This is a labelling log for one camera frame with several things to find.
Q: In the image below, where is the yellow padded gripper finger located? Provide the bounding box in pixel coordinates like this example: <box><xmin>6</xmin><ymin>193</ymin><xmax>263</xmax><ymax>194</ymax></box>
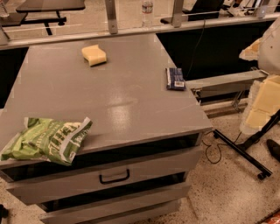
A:
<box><xmin>240</xmin><ymin>75</ymin><xmax>280</xmax><ymax>135</ymax></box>
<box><xmin>239</xmin><ymin>39</ymin><xmax>260</xmax><ymax>61</ymax></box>

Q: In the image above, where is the black rolling stand base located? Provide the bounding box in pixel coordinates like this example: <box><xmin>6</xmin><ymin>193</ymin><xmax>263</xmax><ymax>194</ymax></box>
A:
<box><xmin>213</xmin><ymin>109</ymin><xmax>280</xmax><ymax>180</ymax></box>

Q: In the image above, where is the grey metal rail beam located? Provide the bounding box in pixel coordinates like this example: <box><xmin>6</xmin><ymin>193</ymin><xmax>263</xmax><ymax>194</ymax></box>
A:
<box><xmin>186</xmin><ymin>70</ymin><xmax>268</xmax><ymax>98</ymax></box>

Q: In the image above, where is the yellow sponge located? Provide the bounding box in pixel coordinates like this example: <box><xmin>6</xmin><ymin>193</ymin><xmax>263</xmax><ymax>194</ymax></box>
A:
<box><xmin>81</xmin><ymin>45</ymin><xmax>107</xmax><ymax>66</ymax></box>

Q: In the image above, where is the green chip bag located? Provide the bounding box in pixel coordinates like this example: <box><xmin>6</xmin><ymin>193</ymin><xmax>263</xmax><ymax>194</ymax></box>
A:
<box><xmin>1</xmin><ymin>117</ymin><xmax>93</xmax><ymax>166</ymax></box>

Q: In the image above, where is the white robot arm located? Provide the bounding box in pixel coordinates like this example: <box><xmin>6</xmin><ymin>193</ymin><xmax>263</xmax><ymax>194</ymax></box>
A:
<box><xmin>239</xmin><ymin>17</ymin><xmax>280</xmax><ymax>135</ymax></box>

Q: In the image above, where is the grey drawer cabinet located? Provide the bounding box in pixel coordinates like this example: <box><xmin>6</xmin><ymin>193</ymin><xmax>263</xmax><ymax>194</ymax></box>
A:
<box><xmin>0</xmin><ymin>34</ymin><xmax>212</xmax><ymax>224</ymax></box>

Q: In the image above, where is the dark background table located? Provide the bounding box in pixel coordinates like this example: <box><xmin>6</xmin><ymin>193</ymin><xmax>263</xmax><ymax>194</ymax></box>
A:
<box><xmin>0</xmin><ymin>0</ymin><xmax>86</xmax><ymax>36</ymax></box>

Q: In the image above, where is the black drawer handle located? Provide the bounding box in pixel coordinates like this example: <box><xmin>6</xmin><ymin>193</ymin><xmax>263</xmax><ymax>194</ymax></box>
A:
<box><xmin>99</xmin><ymin>169</ymin><xmax>130</xmax><ymax>185</ymax></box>

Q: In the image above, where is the clear plastic water bottle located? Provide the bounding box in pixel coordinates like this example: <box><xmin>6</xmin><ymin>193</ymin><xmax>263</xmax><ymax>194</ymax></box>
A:
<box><xmin>141</xmin><ymin>0</ymin><xmax>153</xmax><ymax>28</ymax></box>

